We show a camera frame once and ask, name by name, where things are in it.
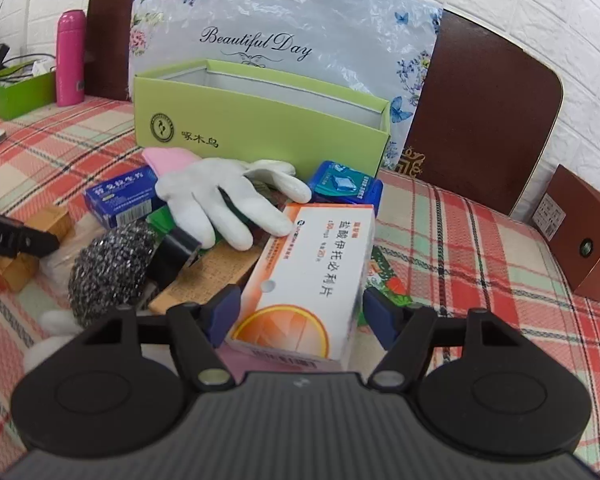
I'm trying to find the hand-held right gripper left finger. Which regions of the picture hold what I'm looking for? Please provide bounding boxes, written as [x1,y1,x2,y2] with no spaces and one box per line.
[74,285,243,391]

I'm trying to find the flat brown kraft box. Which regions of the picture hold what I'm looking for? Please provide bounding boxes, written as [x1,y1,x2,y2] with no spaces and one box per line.
[147,246,267,317]

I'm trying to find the pink thermos bottle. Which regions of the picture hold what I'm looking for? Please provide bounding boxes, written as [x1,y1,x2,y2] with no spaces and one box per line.
[56,10,87,107]

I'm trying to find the blue mint tin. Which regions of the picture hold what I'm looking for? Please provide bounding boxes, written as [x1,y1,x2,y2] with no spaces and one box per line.
[307,161,384,219]

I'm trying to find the brown gift box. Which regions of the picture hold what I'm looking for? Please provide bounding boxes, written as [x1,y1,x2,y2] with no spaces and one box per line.
[530,163,600,309]

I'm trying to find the blue medicine box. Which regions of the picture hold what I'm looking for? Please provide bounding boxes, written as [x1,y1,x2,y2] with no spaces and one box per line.
[83,167,169,229]

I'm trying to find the green tissue box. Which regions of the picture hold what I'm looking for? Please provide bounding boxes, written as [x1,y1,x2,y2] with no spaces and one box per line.
[0,67,57,121]

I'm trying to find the floral printed plastic bag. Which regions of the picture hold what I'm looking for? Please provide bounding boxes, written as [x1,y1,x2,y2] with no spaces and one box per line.
[129,0,444,171]

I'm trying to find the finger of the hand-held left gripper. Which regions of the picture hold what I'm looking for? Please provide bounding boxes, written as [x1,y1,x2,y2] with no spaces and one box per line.
[21,225,62,261]

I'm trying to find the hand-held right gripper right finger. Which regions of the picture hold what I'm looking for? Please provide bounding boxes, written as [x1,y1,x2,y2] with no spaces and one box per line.
[362,287,529,391]

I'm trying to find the steel wool scrubber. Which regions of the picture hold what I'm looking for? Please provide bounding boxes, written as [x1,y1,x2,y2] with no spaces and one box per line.
[67,222,159,322]

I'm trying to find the pink cloth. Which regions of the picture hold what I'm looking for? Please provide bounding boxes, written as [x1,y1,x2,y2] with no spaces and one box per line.
[142,147,202,177]

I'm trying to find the green red printed packet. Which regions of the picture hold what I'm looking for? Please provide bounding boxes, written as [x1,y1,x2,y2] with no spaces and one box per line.
[364,244,414,312]

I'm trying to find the white orange medicine box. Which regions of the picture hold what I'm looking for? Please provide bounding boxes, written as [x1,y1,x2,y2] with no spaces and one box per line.
[225,203,376,372]

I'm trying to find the small tan cardboard box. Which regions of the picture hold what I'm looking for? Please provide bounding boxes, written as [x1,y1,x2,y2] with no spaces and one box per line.
[0,204,76,293]

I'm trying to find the brown wooden board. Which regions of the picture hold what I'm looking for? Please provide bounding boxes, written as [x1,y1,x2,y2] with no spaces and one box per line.
[84,0,565,218]

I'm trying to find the green cardboard box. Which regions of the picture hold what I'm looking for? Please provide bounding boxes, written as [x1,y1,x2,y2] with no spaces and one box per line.
[133,59,392,174]

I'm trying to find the red plaid tablecloth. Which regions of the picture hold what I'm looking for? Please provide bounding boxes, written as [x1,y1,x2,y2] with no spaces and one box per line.
[0,97,600,476]

